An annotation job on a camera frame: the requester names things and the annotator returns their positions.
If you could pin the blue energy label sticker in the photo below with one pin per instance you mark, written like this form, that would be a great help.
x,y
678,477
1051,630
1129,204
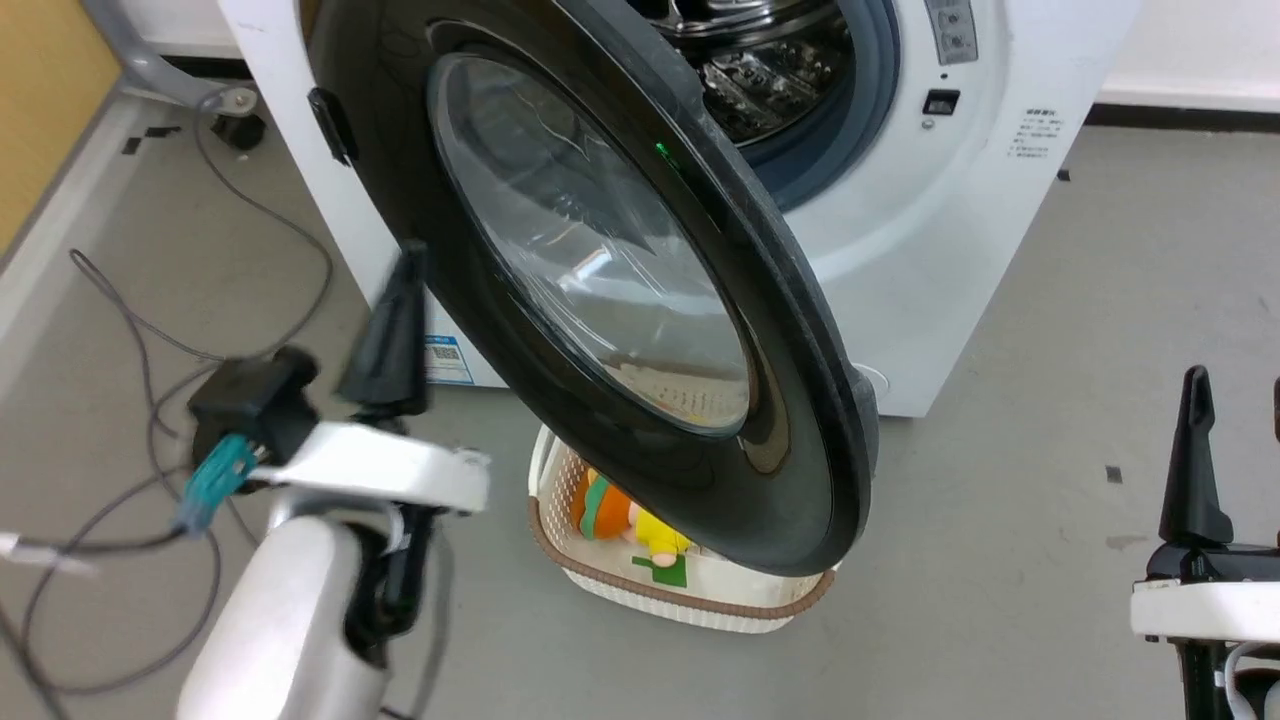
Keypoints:
x,y
447,360

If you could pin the wooden cabinet panel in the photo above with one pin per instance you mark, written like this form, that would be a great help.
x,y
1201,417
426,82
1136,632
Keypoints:
x,y
45,100

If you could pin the white laundry basket brown rim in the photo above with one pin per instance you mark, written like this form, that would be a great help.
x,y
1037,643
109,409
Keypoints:
x,y
680,602

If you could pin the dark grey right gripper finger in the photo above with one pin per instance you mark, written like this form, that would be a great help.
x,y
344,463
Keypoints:
x,y
1195,470
1277,408

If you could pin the grey chair base leg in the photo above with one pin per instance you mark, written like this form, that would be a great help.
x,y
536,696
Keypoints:
x,y
150,65

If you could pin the black caster wheel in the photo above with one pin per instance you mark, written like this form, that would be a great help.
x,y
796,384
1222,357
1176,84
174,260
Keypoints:
x,y
240,130

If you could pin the yellow doll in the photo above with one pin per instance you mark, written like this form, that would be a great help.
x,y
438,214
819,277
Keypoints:
x,y
660,538

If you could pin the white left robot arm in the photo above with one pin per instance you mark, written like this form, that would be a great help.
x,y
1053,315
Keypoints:
x,y
290,620

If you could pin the black round glass washer door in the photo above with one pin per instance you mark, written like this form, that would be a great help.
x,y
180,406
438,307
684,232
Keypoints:
x,y
790,400

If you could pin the white front-load washing machine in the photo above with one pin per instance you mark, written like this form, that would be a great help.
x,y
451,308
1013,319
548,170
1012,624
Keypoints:
x,y
950,250

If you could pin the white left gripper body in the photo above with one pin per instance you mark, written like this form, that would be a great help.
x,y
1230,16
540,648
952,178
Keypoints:
x,y
385,468

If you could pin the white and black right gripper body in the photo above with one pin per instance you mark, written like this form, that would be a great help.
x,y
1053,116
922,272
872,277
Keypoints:
x,y
1210,608

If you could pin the orange and green plush toy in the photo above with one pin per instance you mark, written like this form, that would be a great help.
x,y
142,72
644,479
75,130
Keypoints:
x,y
603,508

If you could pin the steel washer drum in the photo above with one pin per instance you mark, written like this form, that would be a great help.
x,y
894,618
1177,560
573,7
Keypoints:
x,y
770,70

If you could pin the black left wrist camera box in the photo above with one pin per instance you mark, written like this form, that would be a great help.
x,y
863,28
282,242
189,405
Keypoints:
x,y
250,400

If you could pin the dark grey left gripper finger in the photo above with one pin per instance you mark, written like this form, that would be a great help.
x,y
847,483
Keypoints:
x,y
392,340

